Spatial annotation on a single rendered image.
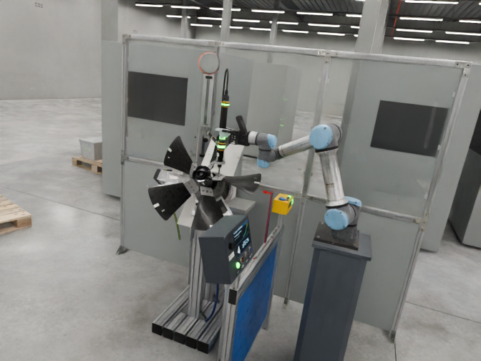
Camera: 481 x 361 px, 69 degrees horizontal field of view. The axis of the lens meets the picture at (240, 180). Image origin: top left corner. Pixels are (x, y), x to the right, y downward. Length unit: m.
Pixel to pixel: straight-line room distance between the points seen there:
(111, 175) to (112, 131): 0.61
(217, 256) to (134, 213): 2.27
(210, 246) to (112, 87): 3.76
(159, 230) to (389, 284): 2.02
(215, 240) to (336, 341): 1.18
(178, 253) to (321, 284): 1.70
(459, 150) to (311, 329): 2.99
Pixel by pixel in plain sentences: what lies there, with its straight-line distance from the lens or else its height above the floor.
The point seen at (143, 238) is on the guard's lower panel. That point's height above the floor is 0.21.
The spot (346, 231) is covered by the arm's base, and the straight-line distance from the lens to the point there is 2.00.
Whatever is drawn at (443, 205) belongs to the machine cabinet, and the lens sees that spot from 4.71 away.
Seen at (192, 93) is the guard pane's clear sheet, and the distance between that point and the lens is 2.98.
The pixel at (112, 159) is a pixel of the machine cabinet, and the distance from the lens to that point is 5.01.
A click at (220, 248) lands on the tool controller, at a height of 1.21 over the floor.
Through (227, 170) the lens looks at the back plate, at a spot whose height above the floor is 1.18.
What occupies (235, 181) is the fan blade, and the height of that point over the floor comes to 1.21.
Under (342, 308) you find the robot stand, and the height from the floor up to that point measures 0.66.
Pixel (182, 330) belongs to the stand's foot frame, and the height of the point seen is 0.08.
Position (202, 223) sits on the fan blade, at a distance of 2.04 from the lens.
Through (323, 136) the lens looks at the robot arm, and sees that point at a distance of 1.77.
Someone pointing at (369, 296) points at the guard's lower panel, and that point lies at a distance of 3.03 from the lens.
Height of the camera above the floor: 1.82
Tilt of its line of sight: 16 degrees down
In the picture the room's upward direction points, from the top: 6 degrees clockwise
